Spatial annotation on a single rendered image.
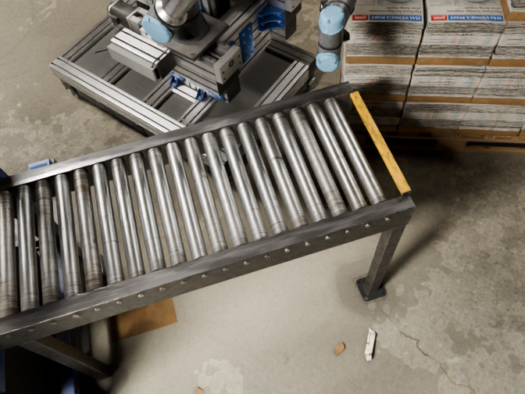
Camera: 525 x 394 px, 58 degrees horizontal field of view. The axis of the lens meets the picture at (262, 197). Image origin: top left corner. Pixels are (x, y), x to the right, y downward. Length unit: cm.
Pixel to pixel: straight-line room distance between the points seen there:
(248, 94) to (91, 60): 96
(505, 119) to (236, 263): 157
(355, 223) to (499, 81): 109
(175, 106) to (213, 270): 133
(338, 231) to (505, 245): 119
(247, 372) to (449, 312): 92
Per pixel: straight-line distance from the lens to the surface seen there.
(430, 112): 242
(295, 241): 143
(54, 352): 182
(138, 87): 274
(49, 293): 156
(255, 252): 143
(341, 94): 176
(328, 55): 155
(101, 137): 287
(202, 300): 225
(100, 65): 294
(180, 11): 170
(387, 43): 207
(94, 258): 155
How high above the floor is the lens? 211
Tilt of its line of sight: 60 degrees down
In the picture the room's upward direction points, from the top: 8 degrees counter-clockwise
